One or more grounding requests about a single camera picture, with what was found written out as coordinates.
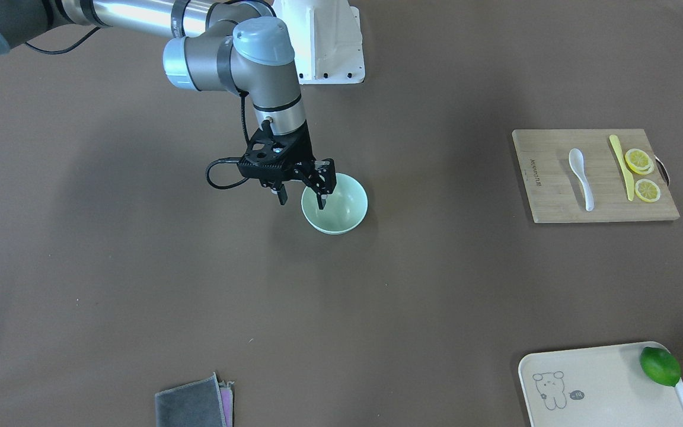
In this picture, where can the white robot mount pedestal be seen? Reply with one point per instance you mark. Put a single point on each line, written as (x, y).
(327, 39)

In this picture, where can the lemon slice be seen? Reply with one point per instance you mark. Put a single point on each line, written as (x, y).
(647, 190)
(639, 162)

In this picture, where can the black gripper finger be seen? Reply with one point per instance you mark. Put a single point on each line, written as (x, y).
(281, 193)
(319, 176)

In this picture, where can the cream tray with bear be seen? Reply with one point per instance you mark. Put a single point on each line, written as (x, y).
(597, 386)

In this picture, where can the green lime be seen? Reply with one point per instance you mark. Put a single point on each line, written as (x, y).
(660, 366)

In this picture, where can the upper lemon slice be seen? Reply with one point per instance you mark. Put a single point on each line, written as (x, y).
(639, 162)

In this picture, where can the yellow plastic knife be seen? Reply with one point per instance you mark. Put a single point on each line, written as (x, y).
(628, 179)

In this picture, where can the lower lemon slice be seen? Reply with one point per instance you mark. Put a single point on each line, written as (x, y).
(647, 190)

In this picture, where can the grey folded cloth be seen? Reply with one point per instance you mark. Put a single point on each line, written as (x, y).
(208, 402)

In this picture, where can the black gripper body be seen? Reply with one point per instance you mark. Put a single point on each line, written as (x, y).
(304, 149)

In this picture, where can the light green bowl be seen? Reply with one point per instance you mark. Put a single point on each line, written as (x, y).
(344, 210)

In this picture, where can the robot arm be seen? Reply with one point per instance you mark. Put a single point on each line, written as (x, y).
(241, 47)

